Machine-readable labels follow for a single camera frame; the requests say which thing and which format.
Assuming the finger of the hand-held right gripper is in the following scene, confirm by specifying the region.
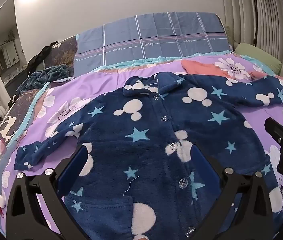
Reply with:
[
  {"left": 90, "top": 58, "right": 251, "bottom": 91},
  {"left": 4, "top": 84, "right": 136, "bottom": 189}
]
[{"left": 265, "top": 117, "right": 283, "bottom": 144}]

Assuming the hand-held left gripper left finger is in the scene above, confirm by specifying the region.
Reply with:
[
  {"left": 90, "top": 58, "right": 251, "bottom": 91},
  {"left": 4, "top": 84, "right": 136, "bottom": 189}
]
[{"left": 6, "top": 144, "right": 92, "bottom": 240}]

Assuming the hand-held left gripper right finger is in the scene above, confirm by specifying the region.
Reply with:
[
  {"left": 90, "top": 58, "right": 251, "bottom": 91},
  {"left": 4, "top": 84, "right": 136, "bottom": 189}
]
[{"left": 190, "top": 144, "right": 275, "bottom": 240}]

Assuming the navy fleece pajama top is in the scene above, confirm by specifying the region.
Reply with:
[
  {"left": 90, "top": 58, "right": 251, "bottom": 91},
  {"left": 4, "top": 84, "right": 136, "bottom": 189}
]
[{"left": 14, "top": 72, "right": 283, "bottom": 240}]

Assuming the pink folded cloth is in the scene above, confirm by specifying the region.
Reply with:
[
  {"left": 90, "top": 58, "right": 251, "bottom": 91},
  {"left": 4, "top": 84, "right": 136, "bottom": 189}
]
[{"left": 249, "top": 70, "right": 269, "bottom": 80}]

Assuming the green pillow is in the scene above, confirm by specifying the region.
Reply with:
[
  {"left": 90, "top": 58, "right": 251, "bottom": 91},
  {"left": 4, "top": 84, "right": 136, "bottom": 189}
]
[{"left": 234, "top": 42, "right": 282, "bottom": 75}]

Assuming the purple floral bed sheet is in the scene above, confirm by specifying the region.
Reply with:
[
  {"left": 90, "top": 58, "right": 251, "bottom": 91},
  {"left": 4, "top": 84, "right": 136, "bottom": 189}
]
[{"left": 0, "top": 52, "right": 283, "bottom": 240}]

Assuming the teal fleece blanket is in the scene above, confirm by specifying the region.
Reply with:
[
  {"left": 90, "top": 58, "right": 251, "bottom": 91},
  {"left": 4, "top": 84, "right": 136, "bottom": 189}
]
[{"left": 16, "top": 64, "right": 73, "bottom": 95}]

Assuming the coral folded cloth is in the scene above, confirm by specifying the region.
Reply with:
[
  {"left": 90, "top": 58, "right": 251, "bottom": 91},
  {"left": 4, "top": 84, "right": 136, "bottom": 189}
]
[{"left": 181, "top": 59, "right": 234, "bottom": 79}]

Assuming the white pleated curtain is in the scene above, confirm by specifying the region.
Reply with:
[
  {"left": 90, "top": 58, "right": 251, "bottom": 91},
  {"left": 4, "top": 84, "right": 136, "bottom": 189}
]
[{"left": 219, "top": 0, "right": 283, "bottom": 85}]

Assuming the dark deer print blanket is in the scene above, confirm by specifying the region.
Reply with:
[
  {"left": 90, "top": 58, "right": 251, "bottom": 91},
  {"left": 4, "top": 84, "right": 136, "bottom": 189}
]
[{"left": 0, "top": 36, "right": 78, "bottom": 205}]

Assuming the black garment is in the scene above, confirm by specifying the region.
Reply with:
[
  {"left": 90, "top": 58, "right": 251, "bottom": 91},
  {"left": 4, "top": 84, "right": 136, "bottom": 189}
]
[{"left": 28, "top": 41, "right": 62, "bottom": 73}]

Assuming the blue plaid bed cover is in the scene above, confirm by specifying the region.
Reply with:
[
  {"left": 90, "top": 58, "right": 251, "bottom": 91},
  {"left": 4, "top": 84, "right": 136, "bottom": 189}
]
[{"left": 73, "top": 12, "right": 233, "bottom": 77}]

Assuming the arched wall opening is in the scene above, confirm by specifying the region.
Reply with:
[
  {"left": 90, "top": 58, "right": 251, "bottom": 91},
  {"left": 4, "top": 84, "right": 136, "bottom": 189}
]
[{"left": 0, "top": 0, "right": 28, "bottom": 85}]

